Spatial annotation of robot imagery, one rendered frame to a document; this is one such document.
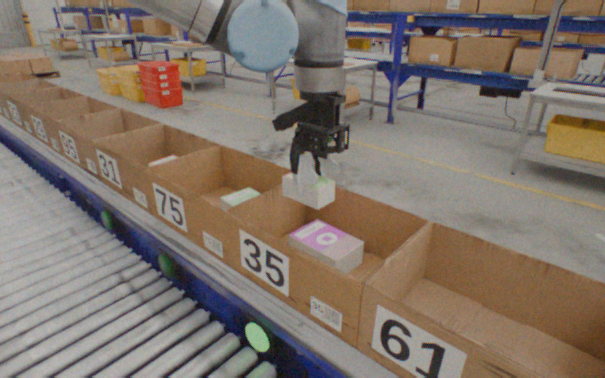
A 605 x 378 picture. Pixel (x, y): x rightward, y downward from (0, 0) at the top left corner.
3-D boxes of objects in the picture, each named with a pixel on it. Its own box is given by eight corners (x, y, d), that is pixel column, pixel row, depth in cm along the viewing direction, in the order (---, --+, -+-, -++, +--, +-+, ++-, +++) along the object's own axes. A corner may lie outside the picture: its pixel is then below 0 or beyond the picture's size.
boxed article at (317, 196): (318, 210, 77) (318, 189, 75) (282, 195, 83) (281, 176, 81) (334, 200, 81) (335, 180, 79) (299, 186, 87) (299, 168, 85)
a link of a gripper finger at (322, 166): (338, 192, 80) (332, 155, 75) (316, 184, 84) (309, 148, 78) (346, 184, 82) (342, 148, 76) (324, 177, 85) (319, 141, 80)
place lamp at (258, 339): (245, 342, 91) (242, 320, 87) (249, 339, 91) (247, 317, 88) (265, 358, 86) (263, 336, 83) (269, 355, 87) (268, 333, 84)
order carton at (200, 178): (153, 216, 123) (143, 168, 115) (225, 187, 142) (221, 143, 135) (230, 268, 99) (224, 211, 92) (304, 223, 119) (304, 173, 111)
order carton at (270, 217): (229, 267, 99) (223, 211, 92) (304, 223, 119) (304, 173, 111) (355, 349, 76) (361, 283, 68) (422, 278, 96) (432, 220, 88)
